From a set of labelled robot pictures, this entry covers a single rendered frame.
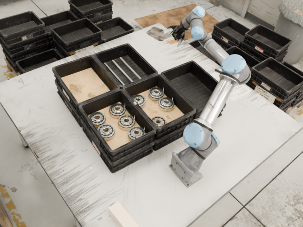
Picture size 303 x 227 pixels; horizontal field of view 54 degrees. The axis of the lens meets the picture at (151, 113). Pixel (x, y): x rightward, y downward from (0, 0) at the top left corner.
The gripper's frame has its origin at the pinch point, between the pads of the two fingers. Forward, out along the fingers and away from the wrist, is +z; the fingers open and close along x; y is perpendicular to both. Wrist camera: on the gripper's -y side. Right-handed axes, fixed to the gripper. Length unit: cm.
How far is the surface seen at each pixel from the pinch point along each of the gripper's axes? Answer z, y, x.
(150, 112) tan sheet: 9, 53, 18
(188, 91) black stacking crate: 3.4, 22.5, 32.3
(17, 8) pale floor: 231, -94, -166
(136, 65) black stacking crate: 26.9, 15.6, -5.5
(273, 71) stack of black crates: 11, -79, 101
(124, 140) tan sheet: 9, 81, 14
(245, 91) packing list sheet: -2, -13, 71
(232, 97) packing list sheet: 1, -1, 64
